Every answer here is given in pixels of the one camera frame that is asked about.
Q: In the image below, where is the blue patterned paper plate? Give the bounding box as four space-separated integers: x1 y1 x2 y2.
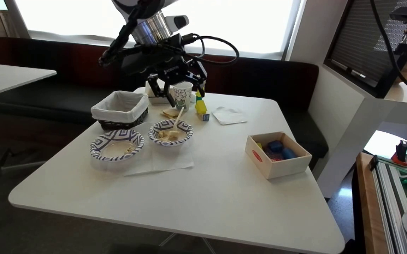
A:
89 128 147 164
147 118 195 149

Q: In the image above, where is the white partition counter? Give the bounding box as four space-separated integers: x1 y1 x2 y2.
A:
307 63 407 200

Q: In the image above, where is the black monitor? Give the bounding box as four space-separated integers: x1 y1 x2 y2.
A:
324 0 407 99

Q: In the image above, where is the black basket with white liner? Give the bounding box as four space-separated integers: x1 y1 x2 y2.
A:
89 89 151 133

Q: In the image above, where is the chrome table leg base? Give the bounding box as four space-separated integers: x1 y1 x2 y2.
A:
157 232 218 254

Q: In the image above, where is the pale wooden box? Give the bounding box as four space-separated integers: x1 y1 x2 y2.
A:
245 130 314 181

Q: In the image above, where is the bright window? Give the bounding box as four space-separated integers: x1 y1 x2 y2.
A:
5 0 304 61

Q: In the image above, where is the dark upholstered bench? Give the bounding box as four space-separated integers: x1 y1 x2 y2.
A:
0 36 331 169

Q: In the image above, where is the red and black device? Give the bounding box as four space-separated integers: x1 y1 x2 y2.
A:
392 139 407 167

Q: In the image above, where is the metal rail frame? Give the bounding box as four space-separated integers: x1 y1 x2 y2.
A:
369 154 407 254

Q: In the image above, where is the blue toy block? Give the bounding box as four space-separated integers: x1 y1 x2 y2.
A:
263 140 300 163

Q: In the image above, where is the white paper napkin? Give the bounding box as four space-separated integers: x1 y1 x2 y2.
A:
211 105 249 128

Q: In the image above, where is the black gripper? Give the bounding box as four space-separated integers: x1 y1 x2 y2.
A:
120 42 209 108

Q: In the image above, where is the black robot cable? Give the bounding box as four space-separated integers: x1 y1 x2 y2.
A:
178 33 241 67

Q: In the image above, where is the cream plastic fork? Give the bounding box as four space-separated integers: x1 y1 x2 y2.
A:
171 106 187 133

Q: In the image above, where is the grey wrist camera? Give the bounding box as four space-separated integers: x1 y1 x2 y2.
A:
164 15 191 33

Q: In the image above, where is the wooden board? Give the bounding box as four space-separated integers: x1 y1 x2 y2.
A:
355 152 390 254

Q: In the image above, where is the thin black hanging cable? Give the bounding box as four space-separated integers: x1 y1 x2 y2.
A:
369 0 407 104

